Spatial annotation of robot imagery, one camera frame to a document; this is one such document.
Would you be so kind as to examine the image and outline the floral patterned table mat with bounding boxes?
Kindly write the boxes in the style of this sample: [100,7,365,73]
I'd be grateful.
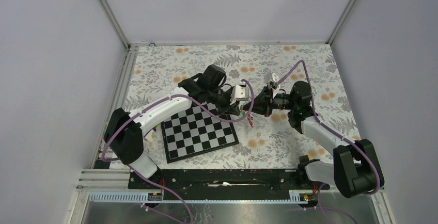
[123,44,360,169]

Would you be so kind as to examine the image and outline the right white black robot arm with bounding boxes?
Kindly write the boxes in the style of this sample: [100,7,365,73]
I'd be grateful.
[243,81,384,198]

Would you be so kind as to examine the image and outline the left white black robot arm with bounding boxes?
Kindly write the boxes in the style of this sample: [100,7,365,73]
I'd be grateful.
[101,65,247,188]

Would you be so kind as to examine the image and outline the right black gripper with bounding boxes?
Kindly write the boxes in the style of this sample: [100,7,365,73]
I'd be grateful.
[243,85,297,118]

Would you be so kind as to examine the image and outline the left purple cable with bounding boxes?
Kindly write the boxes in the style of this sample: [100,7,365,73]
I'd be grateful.
[100,79,255,224]

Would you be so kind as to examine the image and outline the black white chessboard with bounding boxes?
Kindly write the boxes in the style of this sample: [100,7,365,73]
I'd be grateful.
[161,105,239,163]

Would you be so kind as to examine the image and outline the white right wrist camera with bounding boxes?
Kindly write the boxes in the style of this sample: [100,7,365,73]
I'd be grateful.
[264,72,280,97]

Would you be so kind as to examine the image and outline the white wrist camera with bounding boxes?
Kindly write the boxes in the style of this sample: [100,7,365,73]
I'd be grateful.
[264,72,280,97]
[230,84,249,105]

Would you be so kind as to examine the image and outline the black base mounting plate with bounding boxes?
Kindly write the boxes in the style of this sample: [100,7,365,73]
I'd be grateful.
[128,169,321,199]

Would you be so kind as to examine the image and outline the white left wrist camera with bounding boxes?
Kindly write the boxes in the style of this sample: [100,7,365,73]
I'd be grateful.
[230,84,249,105]

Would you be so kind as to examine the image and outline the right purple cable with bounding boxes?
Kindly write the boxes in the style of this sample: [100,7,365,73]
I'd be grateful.
[275,60,382,224]

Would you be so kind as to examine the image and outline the grey slotted cable duct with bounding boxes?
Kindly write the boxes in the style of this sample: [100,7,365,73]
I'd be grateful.
[88,190,308,204]

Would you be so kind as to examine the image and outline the purple cable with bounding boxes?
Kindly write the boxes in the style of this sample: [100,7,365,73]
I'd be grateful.
[100,79,255,224]
[275,60,382,224]

